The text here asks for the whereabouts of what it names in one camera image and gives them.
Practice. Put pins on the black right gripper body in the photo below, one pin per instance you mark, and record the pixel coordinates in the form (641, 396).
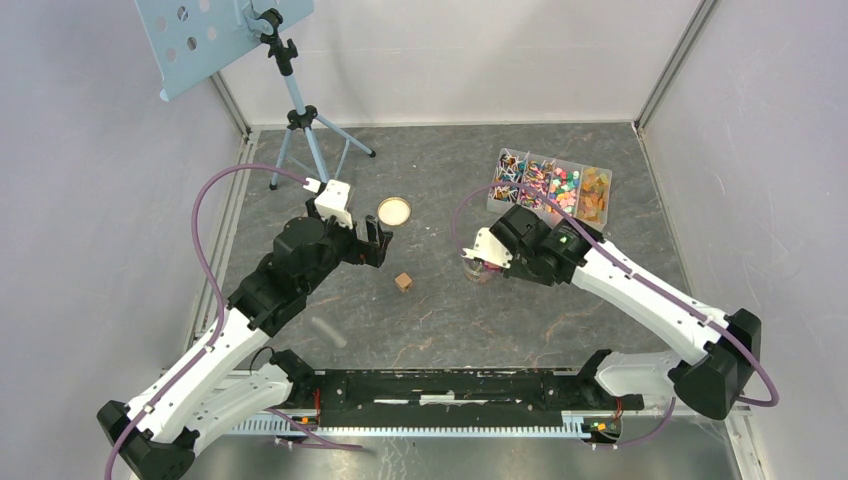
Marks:
(519, 267)

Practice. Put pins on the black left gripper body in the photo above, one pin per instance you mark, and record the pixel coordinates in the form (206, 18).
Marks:
(359, 251)

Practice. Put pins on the clear compartment candy box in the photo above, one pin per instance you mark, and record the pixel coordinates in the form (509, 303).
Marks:
(580, 190)

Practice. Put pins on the clear glass jar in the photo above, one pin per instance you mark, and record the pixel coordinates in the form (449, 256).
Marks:
(473, 271)

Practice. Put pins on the magenta plastic scoop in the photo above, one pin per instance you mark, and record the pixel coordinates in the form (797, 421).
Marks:
(493, 269)

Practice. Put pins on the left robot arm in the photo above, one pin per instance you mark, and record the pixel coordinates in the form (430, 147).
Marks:
(160, 432)

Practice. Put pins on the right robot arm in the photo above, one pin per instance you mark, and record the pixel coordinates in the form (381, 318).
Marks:
(711, 354)

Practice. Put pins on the gold jar lid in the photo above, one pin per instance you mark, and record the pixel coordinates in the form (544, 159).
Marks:
(394, 211)

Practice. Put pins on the wooden letter cube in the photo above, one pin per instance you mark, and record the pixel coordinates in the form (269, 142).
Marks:
(403, 282)

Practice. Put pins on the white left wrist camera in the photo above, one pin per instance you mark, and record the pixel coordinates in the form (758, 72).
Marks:
(332, 199)

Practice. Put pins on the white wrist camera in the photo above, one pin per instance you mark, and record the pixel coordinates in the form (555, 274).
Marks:
(332, 199)
(487, 248)

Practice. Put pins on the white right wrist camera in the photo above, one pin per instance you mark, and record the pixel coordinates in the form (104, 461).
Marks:
(487, 248)

